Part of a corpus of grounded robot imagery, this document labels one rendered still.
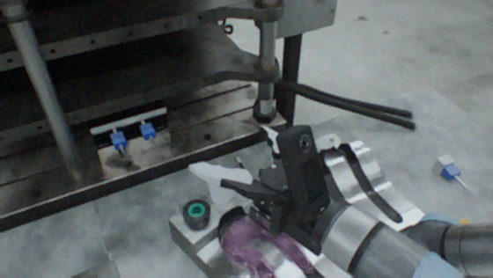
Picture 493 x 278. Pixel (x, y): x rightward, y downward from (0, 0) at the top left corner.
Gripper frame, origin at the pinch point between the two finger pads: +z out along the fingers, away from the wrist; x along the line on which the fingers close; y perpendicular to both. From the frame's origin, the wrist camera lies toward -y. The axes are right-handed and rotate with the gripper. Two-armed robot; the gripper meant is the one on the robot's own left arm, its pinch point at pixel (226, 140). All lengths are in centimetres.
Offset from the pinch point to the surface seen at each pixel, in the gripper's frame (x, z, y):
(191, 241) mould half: 13, 21, 53
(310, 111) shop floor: 191, 94, 121
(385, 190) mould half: 68, -7, 49
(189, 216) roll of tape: 16, 26, 49
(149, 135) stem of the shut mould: 33, 68, 54
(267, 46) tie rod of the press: 72, 50, 22
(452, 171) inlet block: 96, -19, 49
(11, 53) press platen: -1, 83, 17
